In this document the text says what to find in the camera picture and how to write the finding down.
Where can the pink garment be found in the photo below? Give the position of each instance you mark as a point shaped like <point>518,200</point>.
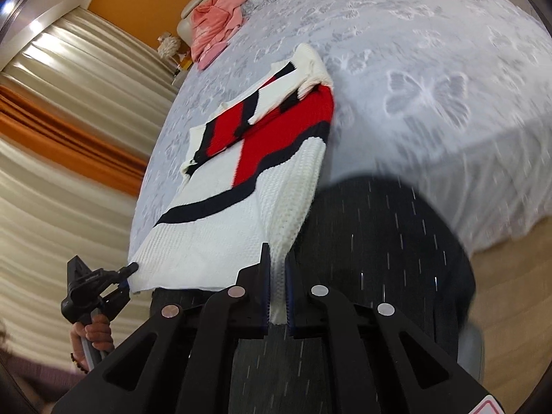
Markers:
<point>215,26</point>

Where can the person's dark pinstriped pants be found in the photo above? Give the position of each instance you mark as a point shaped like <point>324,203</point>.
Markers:
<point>379,246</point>

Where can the person's left forearm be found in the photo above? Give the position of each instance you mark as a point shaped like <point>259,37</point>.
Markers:
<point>30,379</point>

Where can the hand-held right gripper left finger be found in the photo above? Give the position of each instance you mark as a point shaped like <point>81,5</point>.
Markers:
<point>258,304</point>

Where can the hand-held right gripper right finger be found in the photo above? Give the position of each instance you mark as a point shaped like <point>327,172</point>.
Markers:
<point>297,310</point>

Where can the grey butterfly bedspread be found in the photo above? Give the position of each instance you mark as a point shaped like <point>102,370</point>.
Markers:
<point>431,86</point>

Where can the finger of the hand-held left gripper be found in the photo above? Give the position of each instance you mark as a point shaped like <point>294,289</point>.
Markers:
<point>116,302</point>
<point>120,272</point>

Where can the white red black knit sweater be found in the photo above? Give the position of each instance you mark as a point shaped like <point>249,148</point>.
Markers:
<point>241,172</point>

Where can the person's left hand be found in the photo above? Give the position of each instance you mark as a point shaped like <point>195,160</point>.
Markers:
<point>97,334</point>

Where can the grey shoe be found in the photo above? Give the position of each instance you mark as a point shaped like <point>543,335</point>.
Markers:
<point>471,349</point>

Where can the orange curtain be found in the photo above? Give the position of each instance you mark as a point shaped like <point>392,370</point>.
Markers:
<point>64,133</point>

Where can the beige curtain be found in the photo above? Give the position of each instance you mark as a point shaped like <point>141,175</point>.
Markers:
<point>60,233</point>

